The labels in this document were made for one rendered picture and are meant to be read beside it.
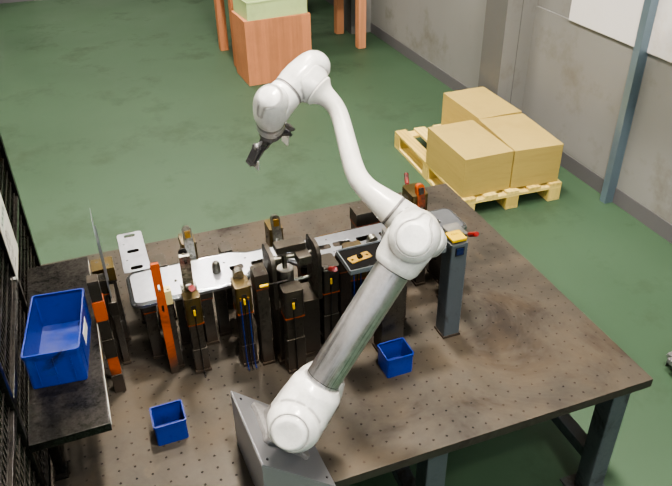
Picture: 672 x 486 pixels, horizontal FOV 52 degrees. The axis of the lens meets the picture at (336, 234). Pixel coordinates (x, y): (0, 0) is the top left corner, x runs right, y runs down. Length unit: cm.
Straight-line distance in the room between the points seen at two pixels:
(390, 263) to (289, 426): 51
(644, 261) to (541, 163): 97
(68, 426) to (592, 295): 310
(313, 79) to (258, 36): 504
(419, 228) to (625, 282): 288
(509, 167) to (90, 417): 352
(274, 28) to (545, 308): 483
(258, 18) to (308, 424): 559
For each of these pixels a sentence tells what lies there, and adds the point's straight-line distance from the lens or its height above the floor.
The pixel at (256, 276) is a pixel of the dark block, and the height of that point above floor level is 112.
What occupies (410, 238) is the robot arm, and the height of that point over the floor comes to 157.
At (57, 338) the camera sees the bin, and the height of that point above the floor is 103.
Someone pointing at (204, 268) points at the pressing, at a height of 100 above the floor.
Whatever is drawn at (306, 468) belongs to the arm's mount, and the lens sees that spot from 219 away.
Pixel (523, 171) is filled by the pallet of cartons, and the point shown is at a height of 27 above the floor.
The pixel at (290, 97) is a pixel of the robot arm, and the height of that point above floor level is 178.
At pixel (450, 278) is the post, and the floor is 99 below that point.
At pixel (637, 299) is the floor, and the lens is 439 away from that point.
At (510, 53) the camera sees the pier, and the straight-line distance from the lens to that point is 581.
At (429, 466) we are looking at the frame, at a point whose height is 56.
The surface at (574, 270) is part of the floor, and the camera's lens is 451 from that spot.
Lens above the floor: 253
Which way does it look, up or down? 33 degrees down
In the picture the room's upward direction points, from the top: 1 degrees counter-clockwise
